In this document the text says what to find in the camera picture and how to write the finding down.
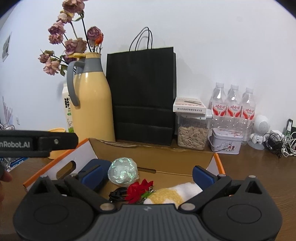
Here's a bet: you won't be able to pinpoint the orange cardboard box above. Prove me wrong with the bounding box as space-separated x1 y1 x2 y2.
23 138 225 190

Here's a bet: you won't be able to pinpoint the clear seed storage container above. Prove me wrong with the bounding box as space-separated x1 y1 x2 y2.
177 109 213 151

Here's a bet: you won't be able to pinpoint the iridescent plastic ball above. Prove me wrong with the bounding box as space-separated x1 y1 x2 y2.
107 157 139 187

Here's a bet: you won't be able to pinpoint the black paper shopping bag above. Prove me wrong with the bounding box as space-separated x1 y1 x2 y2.
106 27 177 146

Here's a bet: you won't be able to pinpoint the water bottle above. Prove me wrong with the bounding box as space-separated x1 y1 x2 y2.
241 87 256 145
226 84 242 132
209 82 227 128

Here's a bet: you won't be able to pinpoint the black hair tie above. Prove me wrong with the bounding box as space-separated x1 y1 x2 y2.
108 186 129 202

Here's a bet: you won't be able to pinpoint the person's left hand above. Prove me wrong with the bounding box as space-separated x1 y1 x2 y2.
0 170 13 202

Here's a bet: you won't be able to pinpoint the yellow ceramic mug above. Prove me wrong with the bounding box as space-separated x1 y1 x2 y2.
48 127 68 160

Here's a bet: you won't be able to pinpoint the white milk carton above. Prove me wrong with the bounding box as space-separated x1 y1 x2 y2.
62 83 74 133

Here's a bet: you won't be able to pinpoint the red artificial rose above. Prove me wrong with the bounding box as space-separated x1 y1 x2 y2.
125 179 154 204

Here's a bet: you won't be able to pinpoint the small white booklet box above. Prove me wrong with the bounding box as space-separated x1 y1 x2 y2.
173 97 207 114

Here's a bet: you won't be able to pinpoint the yellow white plush toy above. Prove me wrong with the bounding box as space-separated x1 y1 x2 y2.
144 182 202 208

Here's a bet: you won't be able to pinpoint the left water bottle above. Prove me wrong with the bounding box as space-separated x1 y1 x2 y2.
209 82 227 128

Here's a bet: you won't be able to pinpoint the white printed tin box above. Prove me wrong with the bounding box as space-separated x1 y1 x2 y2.
208 128 243 155

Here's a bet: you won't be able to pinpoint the tangled black and white cables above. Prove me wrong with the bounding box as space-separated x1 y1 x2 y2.
263 131 296 159

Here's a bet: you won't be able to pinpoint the middle water bottle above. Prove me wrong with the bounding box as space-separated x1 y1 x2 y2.
226 84 242 132

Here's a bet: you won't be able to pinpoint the white wall poster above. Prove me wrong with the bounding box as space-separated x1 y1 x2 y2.
1 32 12 62

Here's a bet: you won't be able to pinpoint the right water bottle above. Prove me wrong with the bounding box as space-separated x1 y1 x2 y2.
241 87 256 145

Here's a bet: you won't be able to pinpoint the white astronaut figurine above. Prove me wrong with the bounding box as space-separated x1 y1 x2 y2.
248 114 270 151

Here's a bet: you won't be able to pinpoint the yellow thermos jug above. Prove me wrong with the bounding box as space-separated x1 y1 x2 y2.
66 52 115 142

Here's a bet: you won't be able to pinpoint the dried pink rose bouquet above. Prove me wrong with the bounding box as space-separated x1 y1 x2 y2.
38 0 104 76

